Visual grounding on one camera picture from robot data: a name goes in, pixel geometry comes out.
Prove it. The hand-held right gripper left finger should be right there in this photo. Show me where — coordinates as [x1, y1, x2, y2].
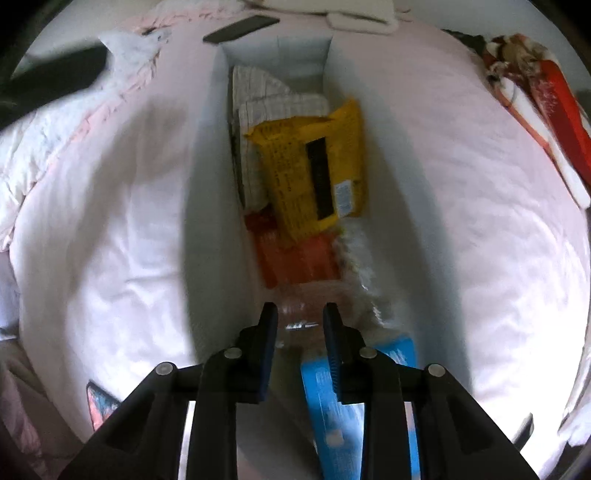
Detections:
[58, 301, 280, 480]

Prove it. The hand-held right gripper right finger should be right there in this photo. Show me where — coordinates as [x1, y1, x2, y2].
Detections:
[322, 302, 541, 480]

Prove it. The clear ribbed plastic jar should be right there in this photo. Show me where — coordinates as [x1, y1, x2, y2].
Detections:
[274, 281, 352, 352]

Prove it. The yellow snack packet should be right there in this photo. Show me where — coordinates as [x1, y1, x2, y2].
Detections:
[244, 98, 368, 243]

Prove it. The white storage box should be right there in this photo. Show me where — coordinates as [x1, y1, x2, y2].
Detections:
[182, 33, 476, 480]

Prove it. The plaid pouch with bear patch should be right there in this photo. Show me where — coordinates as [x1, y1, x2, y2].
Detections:
[230, 65, 331, 213]

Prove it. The blue carton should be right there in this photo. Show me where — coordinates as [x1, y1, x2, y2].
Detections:
[299, 335, 421, 480]

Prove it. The white floral quilt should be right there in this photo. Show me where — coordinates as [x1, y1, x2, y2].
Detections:
[0, 28, 174, 250]

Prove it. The orange packet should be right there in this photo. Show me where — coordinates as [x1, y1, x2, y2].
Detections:
[244, 212, 345, 289]

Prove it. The pink ruffled pillow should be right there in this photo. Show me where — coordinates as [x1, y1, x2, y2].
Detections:
[131, 0, 245, 35]

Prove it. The colourful printed card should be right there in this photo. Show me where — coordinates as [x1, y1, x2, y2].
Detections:
[85, 379, 122, 432]

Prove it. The black smartphone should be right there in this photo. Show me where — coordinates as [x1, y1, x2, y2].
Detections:
[202, 14, 281, 45]

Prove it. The cream fleece blanket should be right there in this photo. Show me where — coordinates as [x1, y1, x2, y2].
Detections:
[240, 0, 402, 34]

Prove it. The red patterned cloth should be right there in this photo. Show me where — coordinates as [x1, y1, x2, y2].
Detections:
[482, 33, 591, 208]

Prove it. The dark cloth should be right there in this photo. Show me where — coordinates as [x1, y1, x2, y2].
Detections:
[441, 28, 485, 54]

